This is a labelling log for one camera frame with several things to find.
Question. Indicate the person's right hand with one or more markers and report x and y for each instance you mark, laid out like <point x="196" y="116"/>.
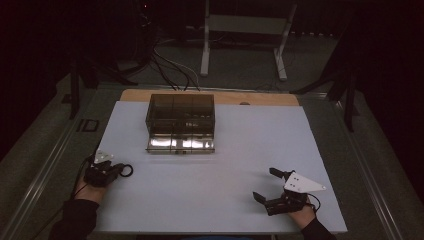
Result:
<point x="304" y="218"/>

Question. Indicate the white metal stand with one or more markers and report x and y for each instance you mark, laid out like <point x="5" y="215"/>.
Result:
<point x="246" y="24"/>

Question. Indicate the wooden board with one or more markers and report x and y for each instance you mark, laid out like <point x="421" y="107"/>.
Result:
<point x="260" y="99"/>

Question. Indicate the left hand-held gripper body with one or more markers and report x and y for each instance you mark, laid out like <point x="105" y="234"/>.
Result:
<point x="100" y="173"/>

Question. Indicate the dark translucent drawer box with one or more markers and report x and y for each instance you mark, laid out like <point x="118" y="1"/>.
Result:
<point x="180" y="110"/>

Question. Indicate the dark translucent drawer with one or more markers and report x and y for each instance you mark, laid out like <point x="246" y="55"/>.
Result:
<point x="166" y="143"/>

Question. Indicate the small pale pieces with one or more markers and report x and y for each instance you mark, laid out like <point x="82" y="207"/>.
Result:
<point x="196" y="116"/>

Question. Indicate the metal floor rail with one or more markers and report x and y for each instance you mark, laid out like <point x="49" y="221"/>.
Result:
<point x="366" y="173"/>
<point x="43" y="181"/>

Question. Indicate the dark equipment rack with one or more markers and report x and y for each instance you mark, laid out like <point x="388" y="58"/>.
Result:
<point x="140" y="30"/>

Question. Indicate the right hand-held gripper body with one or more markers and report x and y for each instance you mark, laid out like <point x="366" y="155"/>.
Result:
<point x="300" y="183"/>

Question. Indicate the person's left hand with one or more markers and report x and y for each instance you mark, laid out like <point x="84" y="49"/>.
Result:
<point x="90" y="193"/>

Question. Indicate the black metal stand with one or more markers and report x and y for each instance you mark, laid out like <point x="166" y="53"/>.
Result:
<point x="74" y="93"/>
<point x="349" y="106"/>

